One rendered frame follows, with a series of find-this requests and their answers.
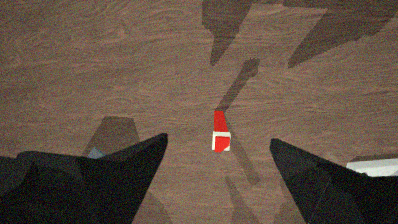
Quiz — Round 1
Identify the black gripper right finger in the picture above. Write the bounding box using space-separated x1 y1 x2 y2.
270 138 398 224

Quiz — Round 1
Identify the red peg with white band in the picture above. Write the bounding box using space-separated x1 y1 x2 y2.
212 111 231 153

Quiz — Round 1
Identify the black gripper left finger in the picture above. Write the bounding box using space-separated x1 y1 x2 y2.
16 133 168 224

